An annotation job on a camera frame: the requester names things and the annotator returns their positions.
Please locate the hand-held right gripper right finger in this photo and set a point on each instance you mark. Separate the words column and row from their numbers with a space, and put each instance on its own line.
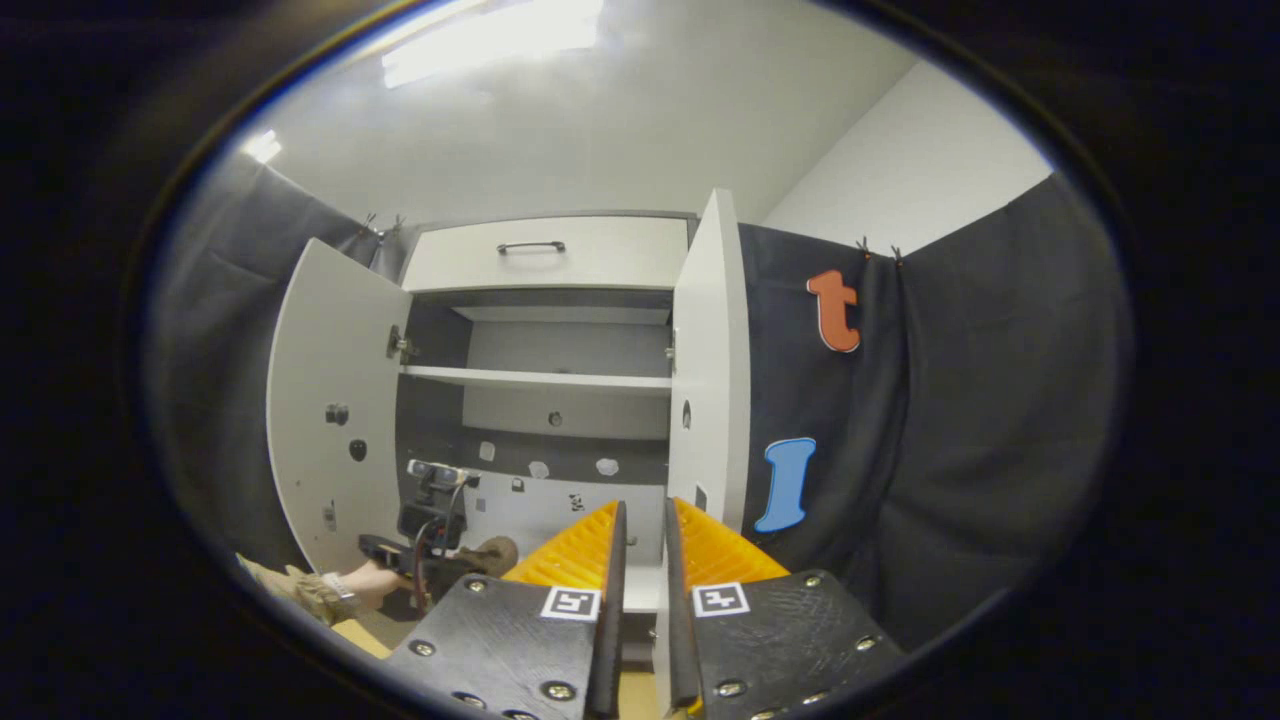
column 678, row 620

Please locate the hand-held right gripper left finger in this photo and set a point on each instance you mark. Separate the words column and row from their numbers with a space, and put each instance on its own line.
column 612, row 620

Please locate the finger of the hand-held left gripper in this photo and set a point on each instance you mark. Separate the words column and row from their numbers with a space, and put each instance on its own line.
column 455, row 568

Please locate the white door with camera sticker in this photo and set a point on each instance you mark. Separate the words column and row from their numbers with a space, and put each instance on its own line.
column 330, row 350

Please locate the white shoe cabinet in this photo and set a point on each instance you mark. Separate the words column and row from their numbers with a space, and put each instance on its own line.
column 560, row 345

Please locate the white cabinet drawer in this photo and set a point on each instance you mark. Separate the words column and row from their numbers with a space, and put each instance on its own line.
column 620, row 255

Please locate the black backdrop cloth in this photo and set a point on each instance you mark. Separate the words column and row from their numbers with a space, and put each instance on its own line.
column 1000, row 400

